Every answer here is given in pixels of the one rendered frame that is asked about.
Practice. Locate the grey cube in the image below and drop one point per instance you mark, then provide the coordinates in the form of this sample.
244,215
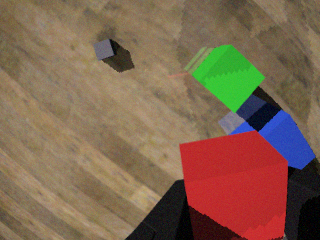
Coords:
104,49

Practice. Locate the red block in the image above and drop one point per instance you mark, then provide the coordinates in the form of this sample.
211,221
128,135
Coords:
236,188

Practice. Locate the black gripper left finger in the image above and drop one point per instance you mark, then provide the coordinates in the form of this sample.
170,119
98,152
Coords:
169,219

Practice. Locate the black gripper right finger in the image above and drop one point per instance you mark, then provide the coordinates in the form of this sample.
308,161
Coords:
302,219

